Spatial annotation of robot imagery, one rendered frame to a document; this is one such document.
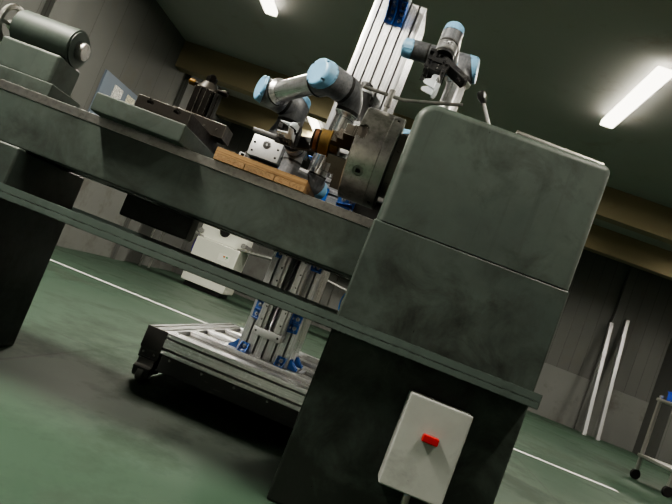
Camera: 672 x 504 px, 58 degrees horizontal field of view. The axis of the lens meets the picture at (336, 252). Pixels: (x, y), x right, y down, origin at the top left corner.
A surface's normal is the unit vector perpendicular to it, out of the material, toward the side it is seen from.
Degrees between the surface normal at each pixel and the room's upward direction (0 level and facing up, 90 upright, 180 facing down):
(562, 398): 90
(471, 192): 90
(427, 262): 90
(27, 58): 90
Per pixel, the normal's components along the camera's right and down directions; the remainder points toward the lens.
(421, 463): -0.04, -0.10
